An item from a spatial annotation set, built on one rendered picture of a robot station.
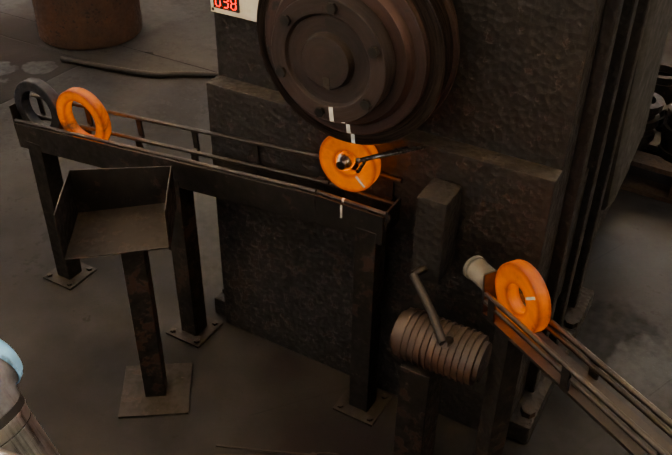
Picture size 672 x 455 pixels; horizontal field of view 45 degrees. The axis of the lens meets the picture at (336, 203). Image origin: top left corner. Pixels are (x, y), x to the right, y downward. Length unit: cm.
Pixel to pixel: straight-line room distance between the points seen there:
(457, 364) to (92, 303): 141
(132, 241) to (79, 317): 78
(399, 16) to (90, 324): 158
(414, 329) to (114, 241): 78
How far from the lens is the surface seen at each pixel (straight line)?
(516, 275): 172
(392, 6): 167
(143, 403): 249
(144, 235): 209
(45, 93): 257
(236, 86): 217
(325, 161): 197
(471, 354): 188
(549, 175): 185
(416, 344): 191
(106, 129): 246
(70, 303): 288
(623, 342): 280
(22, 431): 128
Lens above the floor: 183
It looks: 34 degrees down
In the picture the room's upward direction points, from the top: 1 degrees clockwise
